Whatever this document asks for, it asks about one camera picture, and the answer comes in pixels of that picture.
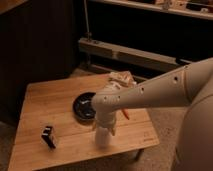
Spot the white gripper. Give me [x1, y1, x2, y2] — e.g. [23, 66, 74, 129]
[92, 112, 117, 135]

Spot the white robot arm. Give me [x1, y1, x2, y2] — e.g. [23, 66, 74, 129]
[92, 57, 213, 171]

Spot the orange carrot toy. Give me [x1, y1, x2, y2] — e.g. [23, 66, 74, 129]
[122, 109, 130, 120]

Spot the black bowl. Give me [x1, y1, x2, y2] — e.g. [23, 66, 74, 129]
[72, 92, 96, 121]

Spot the wooden table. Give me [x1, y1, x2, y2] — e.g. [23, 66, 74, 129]
[8, 74, 159, 171]

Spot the metal pole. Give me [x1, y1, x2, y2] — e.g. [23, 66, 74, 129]
[83, 0, 92, 41]

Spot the white shelf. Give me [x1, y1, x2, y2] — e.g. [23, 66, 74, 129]
[89, 0, 213, 21]

